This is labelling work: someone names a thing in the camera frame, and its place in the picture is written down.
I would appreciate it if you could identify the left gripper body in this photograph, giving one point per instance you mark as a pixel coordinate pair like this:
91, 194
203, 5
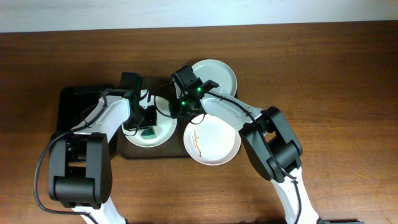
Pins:
147, 121

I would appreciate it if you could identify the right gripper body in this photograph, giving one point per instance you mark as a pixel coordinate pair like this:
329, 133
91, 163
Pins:
175, 111

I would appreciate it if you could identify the green yellow sponge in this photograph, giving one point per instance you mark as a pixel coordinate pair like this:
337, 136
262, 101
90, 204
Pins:
148, 133

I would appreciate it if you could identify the white plate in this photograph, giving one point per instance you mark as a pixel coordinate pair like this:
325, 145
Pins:
164, 128
211, 141

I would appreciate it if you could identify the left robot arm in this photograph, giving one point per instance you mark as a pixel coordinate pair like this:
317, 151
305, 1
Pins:
80, 175

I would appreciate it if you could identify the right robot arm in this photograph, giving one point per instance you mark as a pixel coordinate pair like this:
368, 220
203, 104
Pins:
270, 143

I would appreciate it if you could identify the brown serving tray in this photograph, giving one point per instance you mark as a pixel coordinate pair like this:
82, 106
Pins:
173, 147

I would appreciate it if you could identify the black plastic tray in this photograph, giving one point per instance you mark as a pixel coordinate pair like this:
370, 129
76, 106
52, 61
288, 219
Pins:
75, 104

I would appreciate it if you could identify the pale blue plate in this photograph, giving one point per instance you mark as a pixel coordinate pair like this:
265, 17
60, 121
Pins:
217, 71

